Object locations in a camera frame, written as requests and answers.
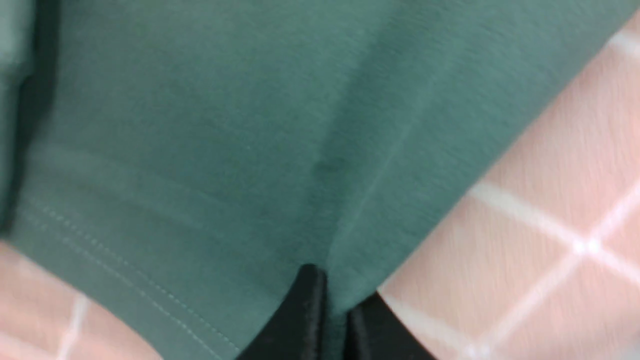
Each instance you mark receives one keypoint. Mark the pink grid tablecloth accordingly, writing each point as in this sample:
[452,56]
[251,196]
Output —
[539,258]

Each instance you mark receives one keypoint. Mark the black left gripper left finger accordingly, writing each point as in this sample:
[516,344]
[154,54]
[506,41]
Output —
[295,330]

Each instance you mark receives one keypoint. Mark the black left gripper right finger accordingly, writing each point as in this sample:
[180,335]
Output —
[374,332]

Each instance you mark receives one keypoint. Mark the green long-sleeve top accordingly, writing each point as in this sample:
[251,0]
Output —
[179,160]

